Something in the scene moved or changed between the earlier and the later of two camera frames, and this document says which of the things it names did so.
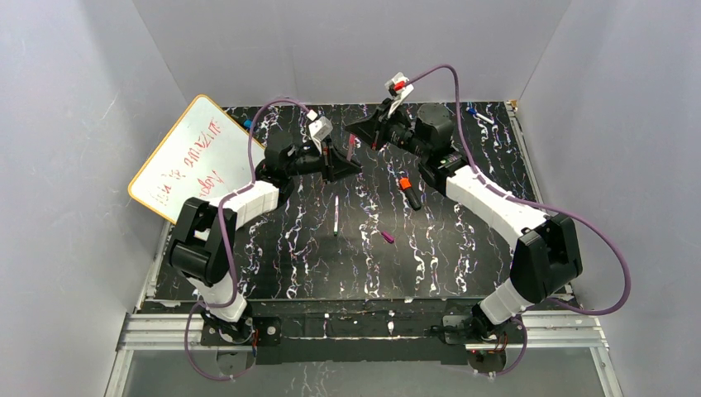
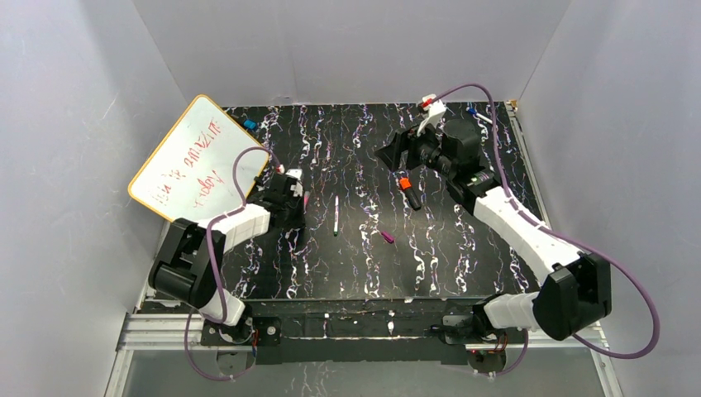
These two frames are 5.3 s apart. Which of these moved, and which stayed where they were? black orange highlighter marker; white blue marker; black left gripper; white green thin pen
Moved: black left gripper
Stayed: black orange highlighter marker; white blue marker; white green thin pen
